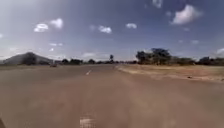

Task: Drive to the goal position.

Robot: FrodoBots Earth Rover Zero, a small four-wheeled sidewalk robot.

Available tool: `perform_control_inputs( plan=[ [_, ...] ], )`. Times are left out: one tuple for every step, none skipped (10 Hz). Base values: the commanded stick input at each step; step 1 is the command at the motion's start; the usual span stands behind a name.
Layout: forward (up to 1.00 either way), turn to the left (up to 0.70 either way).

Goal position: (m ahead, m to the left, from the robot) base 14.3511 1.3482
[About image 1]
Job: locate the grey-brown asphalt road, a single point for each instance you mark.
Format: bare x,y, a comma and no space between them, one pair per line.
110,96

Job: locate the distant hill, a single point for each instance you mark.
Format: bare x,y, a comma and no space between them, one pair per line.
20,59

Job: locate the row of trees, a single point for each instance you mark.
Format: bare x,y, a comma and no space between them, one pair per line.
160,56

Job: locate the dry grass verge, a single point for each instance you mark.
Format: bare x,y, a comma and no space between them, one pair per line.
180,71

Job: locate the dark round tree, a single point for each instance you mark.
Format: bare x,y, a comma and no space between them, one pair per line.
29,59

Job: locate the line of low trees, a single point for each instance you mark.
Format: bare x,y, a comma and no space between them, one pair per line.
86,61

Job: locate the tall thin tree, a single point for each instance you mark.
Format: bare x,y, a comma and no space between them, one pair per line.
111,58

